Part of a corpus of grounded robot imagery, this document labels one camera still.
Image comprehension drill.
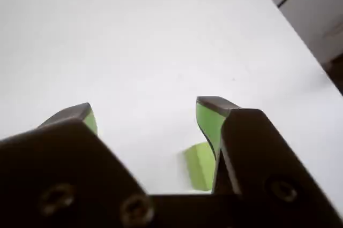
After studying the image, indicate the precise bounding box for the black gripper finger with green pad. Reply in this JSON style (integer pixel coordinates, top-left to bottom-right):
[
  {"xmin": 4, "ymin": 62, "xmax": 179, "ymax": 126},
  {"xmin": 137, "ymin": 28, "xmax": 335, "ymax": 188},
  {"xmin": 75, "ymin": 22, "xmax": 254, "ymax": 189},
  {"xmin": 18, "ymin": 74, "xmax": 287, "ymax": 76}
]
[
  {"xmin": 196, "ymin": 96, "xmax": 343, "ymax": 228},
  {"xmin": 0, "ymin": 102, "xmax": 156, "ymax": 228}
]

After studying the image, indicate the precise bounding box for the green lego block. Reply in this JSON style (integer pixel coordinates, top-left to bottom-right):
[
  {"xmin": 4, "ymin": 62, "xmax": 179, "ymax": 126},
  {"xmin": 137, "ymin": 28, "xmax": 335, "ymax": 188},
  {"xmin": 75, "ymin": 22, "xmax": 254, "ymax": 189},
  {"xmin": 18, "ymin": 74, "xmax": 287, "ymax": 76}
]
[{"xmin": 183, "ymin": 142, "xmax": 219, "ymax": 192}]

